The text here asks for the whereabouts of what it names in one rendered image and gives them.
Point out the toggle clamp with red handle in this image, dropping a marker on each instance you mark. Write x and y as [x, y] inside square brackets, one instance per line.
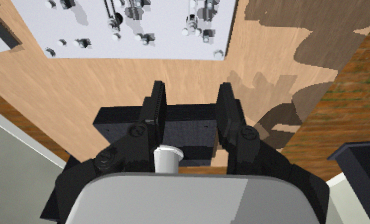
[114, 20]

